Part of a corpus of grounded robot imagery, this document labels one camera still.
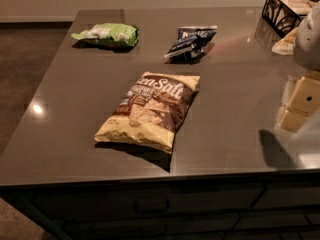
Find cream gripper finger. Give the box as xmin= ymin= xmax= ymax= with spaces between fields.
xmin=288 ymin=72 xmax=320 ymax=116
xmin=279 ymin=110 xmax=307 ymax=132

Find blue chip bag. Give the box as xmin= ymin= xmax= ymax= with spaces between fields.
xmin=164 ymin=26 xmax=218 ymax=60

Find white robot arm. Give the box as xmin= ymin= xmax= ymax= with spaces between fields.
xmin=277 ymin=3 xmax=320 ymax=132

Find sea salt chip bag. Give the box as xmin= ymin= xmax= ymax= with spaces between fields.
xmin=95 ymin=72 xmax=200 ymax=154

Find green chip bag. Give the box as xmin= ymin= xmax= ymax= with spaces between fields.
xmin=71 ymin=23 xmax=139 ymax=48

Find cream packet beside basket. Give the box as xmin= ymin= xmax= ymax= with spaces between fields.
xmin=272 ymin=28 xmax=298 ymax=55

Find dark cabinet drawers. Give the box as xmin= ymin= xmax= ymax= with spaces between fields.
xmin=1 ymin=177 xmax=320 ymax=240

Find black wire basket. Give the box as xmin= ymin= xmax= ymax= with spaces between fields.
xmin=262 ymin=0 xmax=317 ymax=37

